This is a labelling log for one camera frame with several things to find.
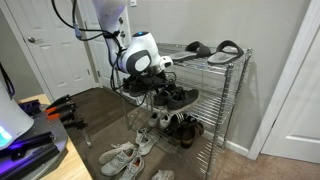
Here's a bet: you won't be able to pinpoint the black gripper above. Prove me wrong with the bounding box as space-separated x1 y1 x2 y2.
139 67 176 88

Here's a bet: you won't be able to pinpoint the dark grey sneaker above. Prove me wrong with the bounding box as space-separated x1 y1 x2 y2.
167 89 199 112
153 89 172 106

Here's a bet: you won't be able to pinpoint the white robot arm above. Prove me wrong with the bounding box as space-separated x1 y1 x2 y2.
92 0 173 85

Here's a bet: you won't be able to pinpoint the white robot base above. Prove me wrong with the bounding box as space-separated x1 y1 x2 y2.
0 82 34 150

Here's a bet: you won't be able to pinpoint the black sneaker with swoosh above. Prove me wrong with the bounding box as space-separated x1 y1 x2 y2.
129 78 160 97

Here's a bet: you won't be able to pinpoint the black sneaker behind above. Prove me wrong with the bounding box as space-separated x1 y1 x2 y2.
122 76 136 93

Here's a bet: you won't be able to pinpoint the black slide sandal left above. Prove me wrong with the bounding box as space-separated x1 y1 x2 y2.
169 41 211 62

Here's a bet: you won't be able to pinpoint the black slide sandal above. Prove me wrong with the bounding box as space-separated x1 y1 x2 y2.
207 40 244 65
169 41 211 62

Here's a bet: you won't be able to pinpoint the black white striped sandal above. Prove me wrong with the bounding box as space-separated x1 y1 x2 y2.
164 113 184 135

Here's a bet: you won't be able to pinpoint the small grey sneaker left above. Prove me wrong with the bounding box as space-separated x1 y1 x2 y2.
135 127 147 144

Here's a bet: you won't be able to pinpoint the brown sandal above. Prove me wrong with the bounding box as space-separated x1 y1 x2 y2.
192 118 204 137
181 121 196 149

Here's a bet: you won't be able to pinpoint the white panel door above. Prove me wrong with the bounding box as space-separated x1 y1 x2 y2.
78 0 131 87
1 0 95 99

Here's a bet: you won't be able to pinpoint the black slide sandal right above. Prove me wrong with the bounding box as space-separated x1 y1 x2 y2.
207 40 244 65

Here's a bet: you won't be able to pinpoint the black orange clamp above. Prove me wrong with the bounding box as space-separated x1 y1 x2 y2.
45 94 88 130

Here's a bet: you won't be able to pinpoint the white swoosh sneaker lone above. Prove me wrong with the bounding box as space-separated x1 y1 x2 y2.
98 142 134 165

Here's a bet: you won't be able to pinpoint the white swoosh sneaker by pair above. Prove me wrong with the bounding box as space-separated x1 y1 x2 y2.
151 170 174 180

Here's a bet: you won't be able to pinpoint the grey knit sneaker orange insole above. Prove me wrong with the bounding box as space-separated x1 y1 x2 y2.
101 148 137 176

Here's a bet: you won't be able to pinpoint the wooden table top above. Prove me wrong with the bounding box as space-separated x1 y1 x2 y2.
18 93 94 180

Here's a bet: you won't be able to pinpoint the white door at right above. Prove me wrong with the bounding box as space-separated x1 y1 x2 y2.
247 0 320 163

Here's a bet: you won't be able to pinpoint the black aluminium rails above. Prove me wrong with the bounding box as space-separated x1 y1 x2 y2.
0 103 67 180

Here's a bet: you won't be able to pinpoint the chrome wire shoe rack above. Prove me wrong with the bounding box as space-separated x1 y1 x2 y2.
126 48 252 180

